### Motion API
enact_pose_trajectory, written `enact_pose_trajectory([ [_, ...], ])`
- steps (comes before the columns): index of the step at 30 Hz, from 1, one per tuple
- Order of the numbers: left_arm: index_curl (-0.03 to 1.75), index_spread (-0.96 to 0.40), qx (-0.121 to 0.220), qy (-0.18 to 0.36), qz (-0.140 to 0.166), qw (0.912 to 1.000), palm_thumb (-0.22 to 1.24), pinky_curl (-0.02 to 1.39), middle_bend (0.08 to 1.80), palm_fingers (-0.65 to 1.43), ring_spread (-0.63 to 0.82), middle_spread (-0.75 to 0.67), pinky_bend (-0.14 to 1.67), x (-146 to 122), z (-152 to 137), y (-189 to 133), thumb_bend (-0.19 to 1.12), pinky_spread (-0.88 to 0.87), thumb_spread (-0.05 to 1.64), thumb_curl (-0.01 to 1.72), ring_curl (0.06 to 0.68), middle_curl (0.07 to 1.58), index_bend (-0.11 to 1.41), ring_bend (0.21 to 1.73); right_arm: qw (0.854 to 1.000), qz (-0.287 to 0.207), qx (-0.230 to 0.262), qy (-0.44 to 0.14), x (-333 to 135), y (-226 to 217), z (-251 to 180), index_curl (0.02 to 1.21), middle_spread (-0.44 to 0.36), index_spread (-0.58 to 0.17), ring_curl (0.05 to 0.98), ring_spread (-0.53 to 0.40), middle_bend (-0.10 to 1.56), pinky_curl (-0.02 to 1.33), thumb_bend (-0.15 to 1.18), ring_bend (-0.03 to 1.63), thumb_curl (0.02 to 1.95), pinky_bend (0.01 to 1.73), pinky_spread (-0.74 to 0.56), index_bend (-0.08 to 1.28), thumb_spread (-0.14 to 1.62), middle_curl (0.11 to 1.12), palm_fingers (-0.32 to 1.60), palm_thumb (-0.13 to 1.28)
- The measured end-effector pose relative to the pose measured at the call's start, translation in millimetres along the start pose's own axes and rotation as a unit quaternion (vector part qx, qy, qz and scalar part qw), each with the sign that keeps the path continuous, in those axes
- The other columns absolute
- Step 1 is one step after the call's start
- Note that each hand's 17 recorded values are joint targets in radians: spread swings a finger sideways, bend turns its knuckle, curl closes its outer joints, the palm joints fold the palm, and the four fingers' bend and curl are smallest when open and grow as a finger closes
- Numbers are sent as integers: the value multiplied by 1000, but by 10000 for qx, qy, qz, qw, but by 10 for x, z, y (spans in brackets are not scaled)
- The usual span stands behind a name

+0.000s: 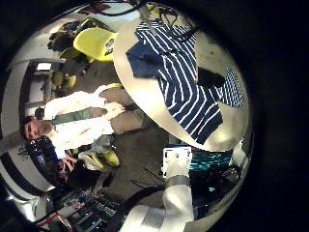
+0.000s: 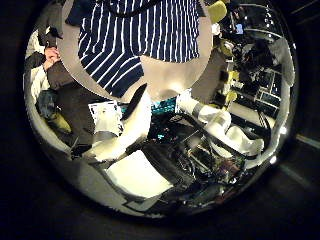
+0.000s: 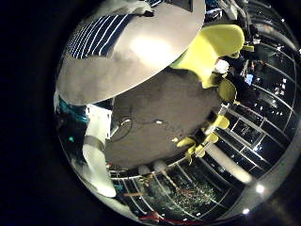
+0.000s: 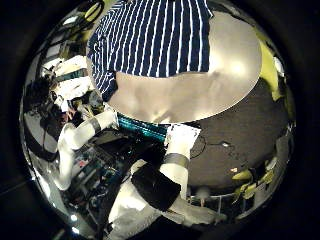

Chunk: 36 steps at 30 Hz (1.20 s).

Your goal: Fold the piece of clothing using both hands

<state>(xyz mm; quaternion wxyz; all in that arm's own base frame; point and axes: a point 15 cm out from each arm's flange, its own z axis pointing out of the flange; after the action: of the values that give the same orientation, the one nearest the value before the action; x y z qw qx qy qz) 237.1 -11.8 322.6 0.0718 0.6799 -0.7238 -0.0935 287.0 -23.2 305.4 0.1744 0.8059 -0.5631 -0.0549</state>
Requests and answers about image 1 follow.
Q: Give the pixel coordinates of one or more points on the navy white striped shirt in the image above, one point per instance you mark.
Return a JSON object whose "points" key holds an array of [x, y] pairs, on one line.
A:
{"points": [[180, 87]]}

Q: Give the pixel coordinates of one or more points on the yellow plastic chair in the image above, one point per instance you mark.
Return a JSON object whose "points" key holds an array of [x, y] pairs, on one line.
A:
{"points": [[93, 42]]}

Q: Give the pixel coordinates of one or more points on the yellow green bag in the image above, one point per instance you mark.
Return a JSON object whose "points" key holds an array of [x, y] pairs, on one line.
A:
{"points": [[107, 157]]}

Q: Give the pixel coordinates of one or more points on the man in white jacket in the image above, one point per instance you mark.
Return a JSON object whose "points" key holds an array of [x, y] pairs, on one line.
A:
{"points": [[80, 125]]}

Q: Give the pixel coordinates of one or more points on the olive green stool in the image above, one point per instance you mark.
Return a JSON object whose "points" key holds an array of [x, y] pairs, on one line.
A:
{"points": [[66, 80]]}

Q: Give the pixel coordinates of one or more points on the bright monitor screen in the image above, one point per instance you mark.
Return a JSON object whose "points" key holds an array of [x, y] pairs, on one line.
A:
{"points": [[43, 66]]}

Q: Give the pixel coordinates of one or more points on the person in dark jacket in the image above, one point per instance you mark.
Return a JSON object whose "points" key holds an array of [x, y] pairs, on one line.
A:
{"points": [[45, 158]]}

